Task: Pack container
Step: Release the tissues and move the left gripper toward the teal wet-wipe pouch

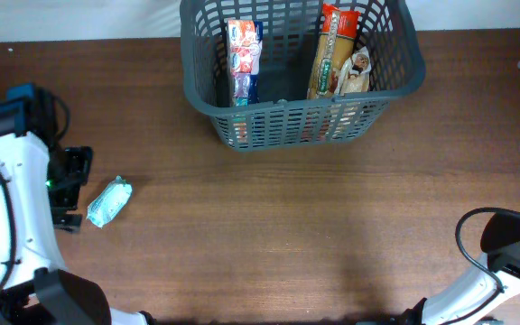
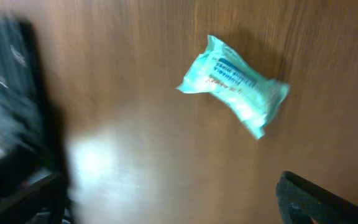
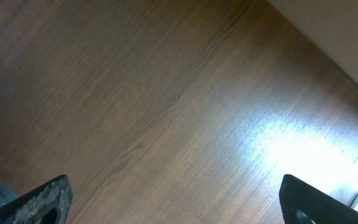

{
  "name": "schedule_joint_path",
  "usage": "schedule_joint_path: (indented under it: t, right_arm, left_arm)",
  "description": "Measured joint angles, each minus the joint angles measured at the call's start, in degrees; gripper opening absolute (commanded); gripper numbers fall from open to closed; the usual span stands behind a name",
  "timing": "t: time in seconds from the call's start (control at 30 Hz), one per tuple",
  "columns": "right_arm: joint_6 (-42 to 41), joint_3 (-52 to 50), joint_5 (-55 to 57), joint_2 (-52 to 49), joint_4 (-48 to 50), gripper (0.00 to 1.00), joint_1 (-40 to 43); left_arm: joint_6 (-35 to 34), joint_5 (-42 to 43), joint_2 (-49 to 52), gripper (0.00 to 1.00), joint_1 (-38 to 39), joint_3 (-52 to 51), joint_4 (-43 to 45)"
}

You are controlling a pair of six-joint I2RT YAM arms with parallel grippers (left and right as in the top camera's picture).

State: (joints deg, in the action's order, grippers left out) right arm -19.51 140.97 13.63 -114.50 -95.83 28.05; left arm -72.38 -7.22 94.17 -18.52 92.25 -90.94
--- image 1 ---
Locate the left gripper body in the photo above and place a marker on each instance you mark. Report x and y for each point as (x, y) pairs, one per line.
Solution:
(71, 171)

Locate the spaghetti pasta package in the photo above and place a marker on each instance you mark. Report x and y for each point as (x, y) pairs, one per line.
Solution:
(335, 45)

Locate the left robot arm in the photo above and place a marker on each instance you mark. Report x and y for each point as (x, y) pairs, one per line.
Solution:
(39, 193)

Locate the grey plastic basket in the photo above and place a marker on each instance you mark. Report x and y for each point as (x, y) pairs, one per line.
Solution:
(283, 114)

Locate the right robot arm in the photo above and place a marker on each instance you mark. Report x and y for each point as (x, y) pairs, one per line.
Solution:
(493, 277)

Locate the tissue packs multipack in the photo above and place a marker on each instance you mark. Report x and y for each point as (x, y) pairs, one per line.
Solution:
(245, 44)

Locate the light green wipes pack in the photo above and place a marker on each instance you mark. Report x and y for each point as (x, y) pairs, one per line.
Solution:
(110, 202)

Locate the beige paper bag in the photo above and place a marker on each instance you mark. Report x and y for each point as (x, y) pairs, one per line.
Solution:
(351, 77)

